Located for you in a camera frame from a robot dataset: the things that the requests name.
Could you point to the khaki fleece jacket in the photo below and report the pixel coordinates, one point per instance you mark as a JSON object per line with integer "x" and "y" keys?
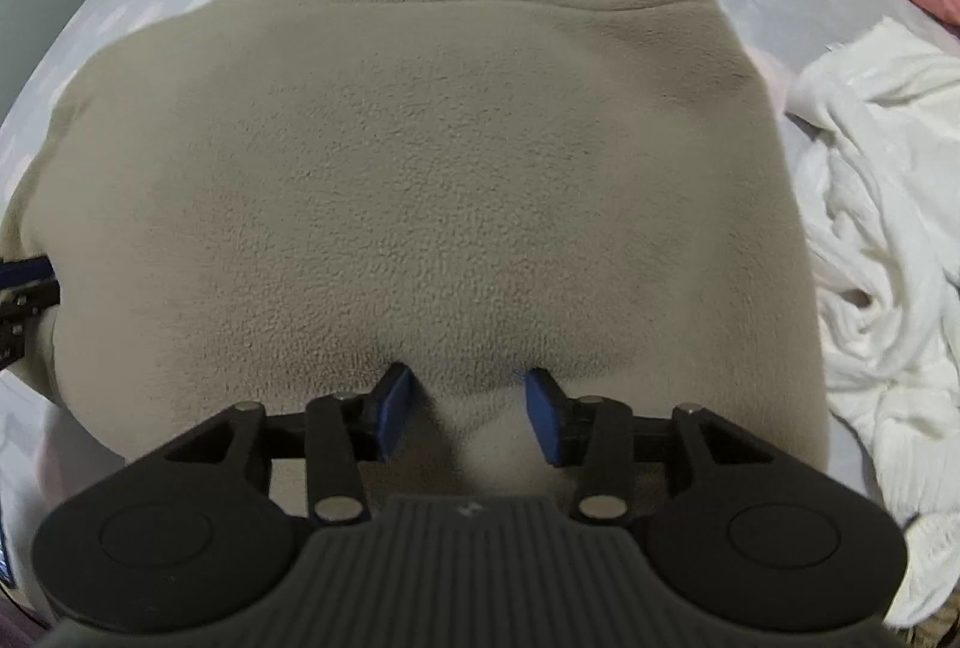
{"x": 450, "y": 168}

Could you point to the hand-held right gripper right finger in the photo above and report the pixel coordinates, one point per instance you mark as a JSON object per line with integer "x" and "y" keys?
{"x": 546, "y": 419}

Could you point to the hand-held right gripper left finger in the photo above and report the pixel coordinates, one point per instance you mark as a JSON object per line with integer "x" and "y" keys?
{"x": 394, "y": 412}

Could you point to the white garment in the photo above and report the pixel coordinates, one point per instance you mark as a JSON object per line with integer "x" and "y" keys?
{"x": 885, "y": 243}

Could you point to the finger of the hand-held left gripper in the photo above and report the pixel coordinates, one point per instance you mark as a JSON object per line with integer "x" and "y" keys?
{"x": 26, "y": 299}

